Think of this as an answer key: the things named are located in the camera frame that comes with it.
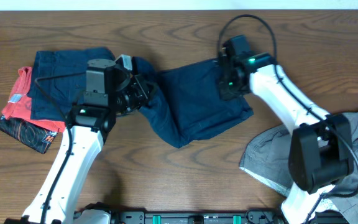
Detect folded black orange-print garment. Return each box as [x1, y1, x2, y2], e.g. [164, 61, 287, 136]
[0, 115, 58, 154]

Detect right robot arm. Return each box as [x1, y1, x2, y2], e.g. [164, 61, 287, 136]
[218, 35, 354, 223]

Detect folded navy shorts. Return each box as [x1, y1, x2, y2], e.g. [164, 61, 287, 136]
[27, 47, 115, 121]

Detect navy shorts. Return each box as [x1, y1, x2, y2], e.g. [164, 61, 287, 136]
[132, 57, 254, 148]
[27, 47, 115, 121]

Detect folded red t-shirt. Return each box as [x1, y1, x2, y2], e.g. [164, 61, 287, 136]
[2, 67, 65, 133]

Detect grey shorts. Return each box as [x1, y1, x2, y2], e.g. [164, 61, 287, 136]
[238, 105, 358, 224]

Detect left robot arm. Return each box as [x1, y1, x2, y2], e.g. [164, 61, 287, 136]
[5, 55, 155, 224]

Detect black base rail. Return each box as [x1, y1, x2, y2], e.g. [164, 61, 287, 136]
[79, 202, 351, 224]

